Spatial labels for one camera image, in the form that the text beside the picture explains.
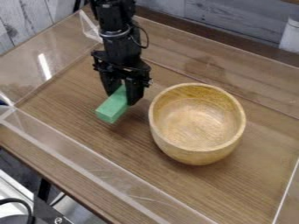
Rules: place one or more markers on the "white cylinder container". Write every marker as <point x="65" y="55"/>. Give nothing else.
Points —
<point x="289" y="38"/>

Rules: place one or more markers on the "green rectangular block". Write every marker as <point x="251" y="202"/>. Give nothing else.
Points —
<point x="113" y="106"/>

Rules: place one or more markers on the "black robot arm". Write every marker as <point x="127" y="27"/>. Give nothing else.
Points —
<point x="115" y="17"/>

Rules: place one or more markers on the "clear acrylic corner bracket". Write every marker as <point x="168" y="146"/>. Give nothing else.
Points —
<point x="88" y="27"/>

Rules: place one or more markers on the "light wooden bowl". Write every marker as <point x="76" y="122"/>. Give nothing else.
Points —
<point x="197" y="123"/>

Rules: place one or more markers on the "black metal table leg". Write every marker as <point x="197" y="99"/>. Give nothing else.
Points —
<point x="44" y="189"/>

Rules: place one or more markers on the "clear acrylic tray wall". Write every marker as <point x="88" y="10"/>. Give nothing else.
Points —
<point x="107" y="164"/>

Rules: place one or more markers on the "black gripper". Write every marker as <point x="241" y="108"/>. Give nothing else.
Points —
<point x="119" y="64"/>

